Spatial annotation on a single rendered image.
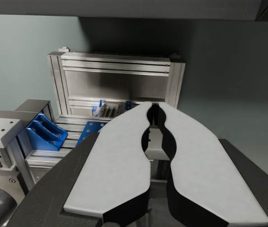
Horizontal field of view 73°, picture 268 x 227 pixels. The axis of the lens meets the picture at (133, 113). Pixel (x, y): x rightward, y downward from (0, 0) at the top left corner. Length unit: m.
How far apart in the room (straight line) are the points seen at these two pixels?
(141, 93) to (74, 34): 0.62
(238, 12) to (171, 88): 0.86
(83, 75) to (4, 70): 0.73
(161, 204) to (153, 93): 0.86
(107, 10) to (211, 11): 0.18
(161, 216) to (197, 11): 0.45
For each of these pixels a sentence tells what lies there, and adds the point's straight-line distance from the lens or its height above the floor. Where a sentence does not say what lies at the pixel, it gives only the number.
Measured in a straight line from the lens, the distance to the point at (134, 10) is 0.38.
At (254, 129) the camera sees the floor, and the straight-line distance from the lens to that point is 1.91.
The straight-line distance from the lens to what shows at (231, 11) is 0.41.
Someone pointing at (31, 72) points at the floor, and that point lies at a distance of 1.66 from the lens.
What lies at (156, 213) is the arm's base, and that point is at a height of 1.08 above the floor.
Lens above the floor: 1.33
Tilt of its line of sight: 58 degrees down
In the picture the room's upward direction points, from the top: 174 degrees counter-clockwise
